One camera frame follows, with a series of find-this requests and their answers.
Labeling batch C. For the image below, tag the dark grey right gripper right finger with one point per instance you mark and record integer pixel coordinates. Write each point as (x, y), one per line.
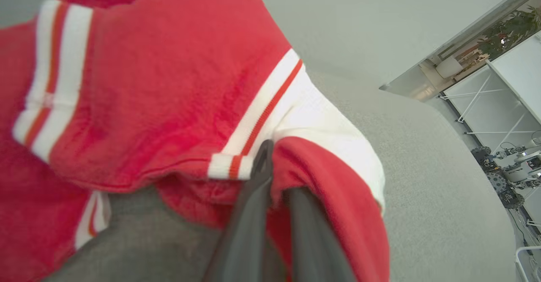
(315, 239)

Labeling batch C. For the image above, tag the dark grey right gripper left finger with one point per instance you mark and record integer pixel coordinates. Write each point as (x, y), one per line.
(243, 235)

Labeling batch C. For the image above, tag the white metal frame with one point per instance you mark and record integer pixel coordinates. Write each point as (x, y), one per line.
(527, 263)

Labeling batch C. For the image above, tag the white folding table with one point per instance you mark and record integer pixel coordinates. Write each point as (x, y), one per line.
(503, 91)

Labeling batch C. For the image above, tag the red garment with white stripes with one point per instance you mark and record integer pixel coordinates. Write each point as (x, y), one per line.
(169, 104)

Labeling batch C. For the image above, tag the grey fabric sofa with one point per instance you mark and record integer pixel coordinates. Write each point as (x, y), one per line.
(422, 168)

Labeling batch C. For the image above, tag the white cylindrical bin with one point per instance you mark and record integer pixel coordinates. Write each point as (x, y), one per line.
(448, 67)

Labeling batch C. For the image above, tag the green potted plant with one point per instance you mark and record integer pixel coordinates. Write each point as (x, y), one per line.
(511, 30)

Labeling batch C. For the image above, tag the wheeled robot base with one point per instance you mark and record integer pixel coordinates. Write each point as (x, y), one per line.
(505, 174)

